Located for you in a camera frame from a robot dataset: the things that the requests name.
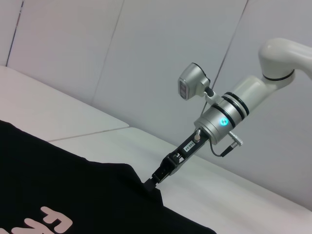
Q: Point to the black shirt with FREE print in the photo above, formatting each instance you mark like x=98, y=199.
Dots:
x=73, y=185

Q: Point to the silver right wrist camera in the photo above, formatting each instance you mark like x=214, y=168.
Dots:
x=192, y=78

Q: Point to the silver plug on right gripper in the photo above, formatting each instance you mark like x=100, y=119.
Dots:
x=198, y=137

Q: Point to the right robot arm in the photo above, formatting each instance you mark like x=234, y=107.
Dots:
x=248, y=90

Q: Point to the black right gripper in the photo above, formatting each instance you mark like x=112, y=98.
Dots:
x=187, y=148

